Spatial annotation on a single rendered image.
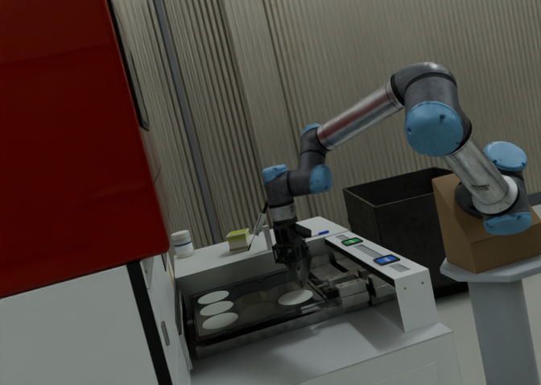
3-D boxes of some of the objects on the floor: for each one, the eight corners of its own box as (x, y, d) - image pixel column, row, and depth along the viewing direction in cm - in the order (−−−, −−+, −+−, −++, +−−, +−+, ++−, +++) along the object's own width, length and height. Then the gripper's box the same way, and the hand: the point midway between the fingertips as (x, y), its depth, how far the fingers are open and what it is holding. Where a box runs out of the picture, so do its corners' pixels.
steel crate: (448, 247, 428) (432, 165, 419) (524, 283, 323) (505, 175, 315) (353, 272, 420) (334, 190, 412) (398, 318, 316) (375, 209, 307)
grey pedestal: (571, 420, 194) (538, 219, 184) (685, 498, 151) (648, 242, 141) (456, 463, 185) (414, 255, 176) (541, 560, 142) (492, 291, 133)
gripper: (263, 225, 139) (279, 296, 141) (292, 222, 135) (309, 295, 137) (275, 217, 146) (291, 285, 149) (303, 213, 142) (319, 283, 145)
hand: (302, 282), depth 146 cm, fingers closed
